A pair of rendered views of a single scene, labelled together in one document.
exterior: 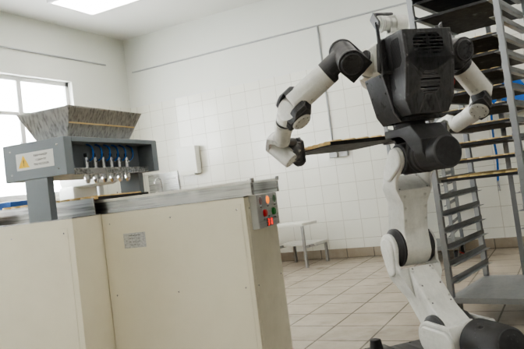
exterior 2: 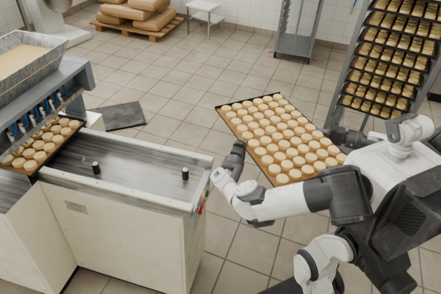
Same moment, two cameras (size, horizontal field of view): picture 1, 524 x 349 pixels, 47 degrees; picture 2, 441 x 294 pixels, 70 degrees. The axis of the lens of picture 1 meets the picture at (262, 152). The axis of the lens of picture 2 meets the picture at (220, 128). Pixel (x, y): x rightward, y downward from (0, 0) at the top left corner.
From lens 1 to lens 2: 1.93 m
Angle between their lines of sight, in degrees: 43
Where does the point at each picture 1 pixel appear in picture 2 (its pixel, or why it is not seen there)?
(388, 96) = (370, 233)
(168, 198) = (105, 192)
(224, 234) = (162, 232)
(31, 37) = not seen: outside the picture
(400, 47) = (422, 226)
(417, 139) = (379, 274)
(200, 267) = (138, 241)
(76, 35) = not seen: outside the picture
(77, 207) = (10, 176)
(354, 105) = not seen: outside the picture
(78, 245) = (18, 226)
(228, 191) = (168, 209)
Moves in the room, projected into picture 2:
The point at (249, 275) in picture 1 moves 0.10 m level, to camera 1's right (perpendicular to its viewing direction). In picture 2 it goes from (181, 257) to (202, 256)
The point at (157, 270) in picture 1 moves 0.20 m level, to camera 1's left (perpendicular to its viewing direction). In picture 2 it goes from (100, 230) to (56, 232)
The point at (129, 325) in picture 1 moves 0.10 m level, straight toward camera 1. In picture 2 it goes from (79, 245) to (80, 262)
